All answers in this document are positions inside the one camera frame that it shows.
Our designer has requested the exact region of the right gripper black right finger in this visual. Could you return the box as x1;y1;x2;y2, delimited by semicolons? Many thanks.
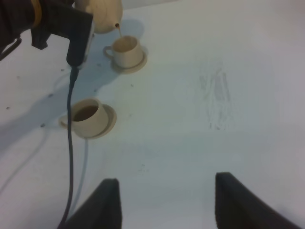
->
215;172;300;229

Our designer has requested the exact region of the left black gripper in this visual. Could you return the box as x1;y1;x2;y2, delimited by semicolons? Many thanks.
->
0;0;74;60

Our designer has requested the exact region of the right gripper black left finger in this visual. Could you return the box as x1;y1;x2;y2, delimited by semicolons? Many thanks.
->
63;178;122;229

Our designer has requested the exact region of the beige ceramic teapot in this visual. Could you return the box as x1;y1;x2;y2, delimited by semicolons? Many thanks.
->
74;0;123;34

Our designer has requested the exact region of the near beige teacup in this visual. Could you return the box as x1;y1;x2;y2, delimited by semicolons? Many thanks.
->
71;99;109;138

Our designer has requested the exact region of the beige teacup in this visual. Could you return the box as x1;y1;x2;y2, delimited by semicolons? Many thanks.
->
71;99;109;138
103;36;144;69

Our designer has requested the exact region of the near beige cup saucer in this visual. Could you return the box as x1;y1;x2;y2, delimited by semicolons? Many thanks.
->
78;104;117;139

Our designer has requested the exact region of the beige cup saucer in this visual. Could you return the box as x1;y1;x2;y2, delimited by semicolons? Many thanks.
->
78;104;117;139
111;46;148;74

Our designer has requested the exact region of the far beige teacup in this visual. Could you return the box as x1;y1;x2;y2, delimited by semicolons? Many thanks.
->
103;36;144;69

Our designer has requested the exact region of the far beige cup saucer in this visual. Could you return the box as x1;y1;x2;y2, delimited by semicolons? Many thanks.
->
111;46;148;74

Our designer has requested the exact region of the black braided camera cable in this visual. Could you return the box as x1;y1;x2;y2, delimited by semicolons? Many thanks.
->
57;65;80;229

